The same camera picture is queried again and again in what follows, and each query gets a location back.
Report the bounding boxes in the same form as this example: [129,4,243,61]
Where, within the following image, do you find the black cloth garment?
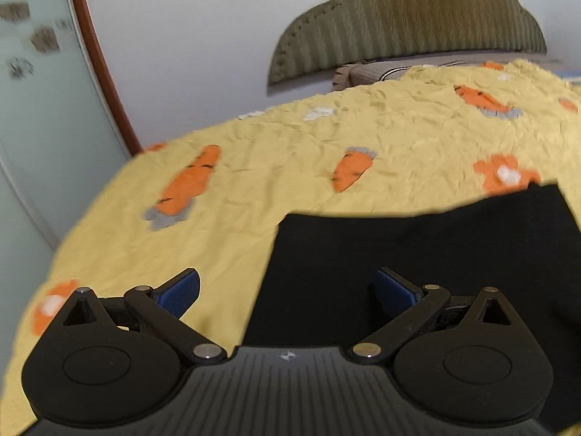
[243,184,580,430]

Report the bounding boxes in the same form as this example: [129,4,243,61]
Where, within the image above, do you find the yellow carrot print bedspread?
[1,60,580,435]

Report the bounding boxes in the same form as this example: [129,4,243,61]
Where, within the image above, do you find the frosted glass door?
[1,0,129,364]

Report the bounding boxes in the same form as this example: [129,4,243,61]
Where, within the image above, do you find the olive green padded headboard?
[268,0,548,86]

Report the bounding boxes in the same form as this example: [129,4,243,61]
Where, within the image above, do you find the brown wooden door frame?
[72,0,142,157]

